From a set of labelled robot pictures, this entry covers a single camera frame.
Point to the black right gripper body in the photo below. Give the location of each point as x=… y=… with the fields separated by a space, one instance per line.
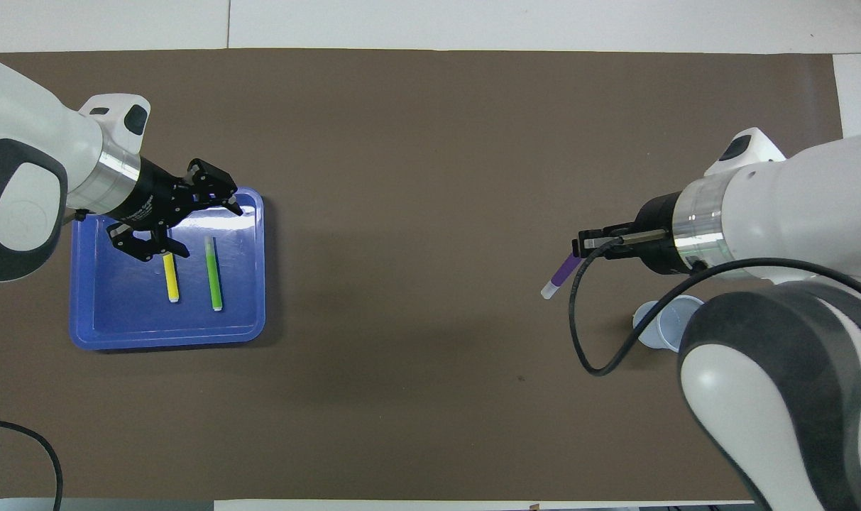
x=657 y=234

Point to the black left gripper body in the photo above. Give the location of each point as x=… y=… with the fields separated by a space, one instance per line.
x=150 y=199

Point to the yellow pen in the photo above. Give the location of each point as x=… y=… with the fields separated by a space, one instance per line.
x=170 y=280

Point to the purple pen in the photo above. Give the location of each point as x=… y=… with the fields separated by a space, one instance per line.
x=563 y=273

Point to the green pen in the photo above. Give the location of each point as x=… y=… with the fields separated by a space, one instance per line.
x=214 y=277

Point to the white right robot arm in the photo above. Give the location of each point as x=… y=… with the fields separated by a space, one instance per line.
x=792 y=319

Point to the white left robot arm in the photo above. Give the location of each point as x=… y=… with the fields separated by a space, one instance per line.
x=25 y=170

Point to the blue plastic tray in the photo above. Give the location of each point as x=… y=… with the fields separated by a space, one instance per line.
x=132 y=319

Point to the translucent plastic cup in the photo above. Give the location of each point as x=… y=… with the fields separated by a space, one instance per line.
x=661 y=326

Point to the brown table mat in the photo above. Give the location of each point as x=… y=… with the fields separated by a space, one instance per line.
x=437 y=213

